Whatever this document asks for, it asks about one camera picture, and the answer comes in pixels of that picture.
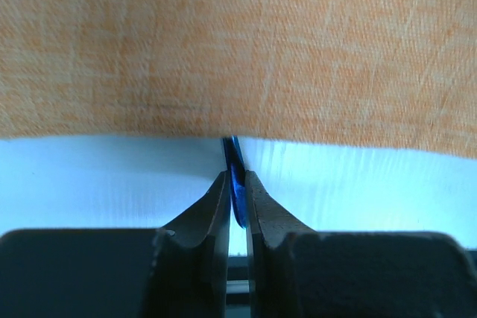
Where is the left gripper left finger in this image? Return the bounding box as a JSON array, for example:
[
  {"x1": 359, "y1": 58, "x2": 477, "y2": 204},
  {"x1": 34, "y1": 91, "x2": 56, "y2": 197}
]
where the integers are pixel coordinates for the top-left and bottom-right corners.
[{"x1": 1, "y1": 171, "x2": 230, "y2": 317}]

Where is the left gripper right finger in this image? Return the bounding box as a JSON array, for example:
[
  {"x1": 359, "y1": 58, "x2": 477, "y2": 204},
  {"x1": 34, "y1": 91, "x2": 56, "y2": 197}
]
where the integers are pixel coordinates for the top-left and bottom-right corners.
[{"x1": 245, "y1": 171, "x2": 476, "y2": 317}]

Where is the blue metal fork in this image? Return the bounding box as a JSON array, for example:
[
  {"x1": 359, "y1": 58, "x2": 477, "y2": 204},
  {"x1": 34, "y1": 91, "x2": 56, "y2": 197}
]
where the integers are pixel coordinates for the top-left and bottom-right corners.
[{"x1": 222, "y1": 136, "x2": 247, "y2": 229}]

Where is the orange cloth placemat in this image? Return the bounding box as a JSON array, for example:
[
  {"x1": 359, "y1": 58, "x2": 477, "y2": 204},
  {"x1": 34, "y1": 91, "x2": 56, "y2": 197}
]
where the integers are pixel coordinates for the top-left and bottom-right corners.
[{"x1": 1, "y1": 0, "x2": 476, "y2": 158}]

